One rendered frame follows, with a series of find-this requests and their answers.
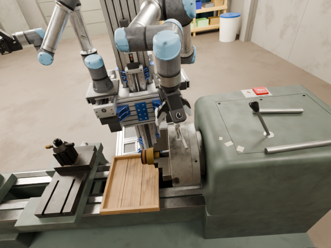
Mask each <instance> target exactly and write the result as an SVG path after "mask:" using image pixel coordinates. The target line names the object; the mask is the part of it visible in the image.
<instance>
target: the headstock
mask: <svg viewBox="0 0 331 248"><path fill-rule="evenodd" d="M266 89H267V90H268V91H269V92H270V93H271V94H272V95H268V96H258V97H248V98H246V97H245V96H244V94H243V93H242V92H241V91H236V92H229V93H219V94H212V95H205V96H201V97H200V98H198V99H197V100H196V102H195V106H194V125H195V129H196V130H200V132H201V135H202V139H203V144H204V151H205V163H206V170H205V175H201V184H202V189H203V194H204V198H205V203H206V208H207V212H208V213H209V214H210V215H212V216H216V215H229V214H243V213H257V212H270V211H284V210H298V209H312V208H325V207H331V145H326V146H319V147H313V148H306V149H299V150H292V151H285V152H278V153H271V154H266V153H265V148H268V147H275V146H282V145H289V144H296V143H303V142H310V141H317V140H324V139H331V107H330V106H328V105H327V104H326V103H325V102H323V101H322V100H321V99H319V98H318V97H317V96H316V95H315V94H313V93H312V92H311V91H310V90H308V89H307V88H306V87H305V86H303V85H291V86H281V87H271V88H266ZM251 100H257V101H258V103H259V108H260V109H277V108H302V109H303V112H302V113H279V114H261V116H262V118H263V120H264V122H265V124H266V126H267V128H268V130H269V131H270V132H272V133H273V134H274V137H272V138H268V137H265V136H264V132H265V130H264V128H263V126H262V124H261V122H260V120H259V118H258V116H257V114H253V110H252V109H251V108H250V106H249V102H250V101H251ZM219 137H222V140H219ZM229 141H231V142H232V143H233V145H230V146H228V147H227V146H226V145H225V143H227V142H229ZM238 146H241V147H244V150H243V152H240V151H237V150H236V149H237V147H238ZM207 184H208V185H207Z"/></svg>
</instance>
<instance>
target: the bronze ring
mask: <svg viewBox="0 0 331 248"><path fill-rule="evenodd" d="M154 158H161V153H160V151H154V149H153V147H152V148H147V149H144V150H141V162H142V164H148V165H154Z"/></svg>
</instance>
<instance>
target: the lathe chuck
mask: <svg viewBox="0 0 331 248"><path fill-rule="evenodd" d="M178 124H180V130H181V133H182V135H183V137H184V139H185V142H186V144H187V146H188V149H185V147H184V145H183V143H182V140H179V141H177V140H175V125H174V123H171V124H167V132H168V146H169V158H170V168H171V177H172V179H174V178H177V177H178V178H179V182H178V183H172V185H173V187H185V186H192V185H193V170H192V158H191V149H190V141H189V135H188V129H187V125H186V122H181V123H178Z"/></svg>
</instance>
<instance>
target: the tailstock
mask: <svg viewBox="0 0 331 248"><path fill-rule="evenodd" d="M16 180H17V177H16V176H15V175H14V174H12V173H8V174H0V203H1V201H2V200H3V199H4V197H5V196H6V194H7V193H8V191H9V190H10V189H11V187H12V186H13V184H14V183H15V181H16Z"/></svg>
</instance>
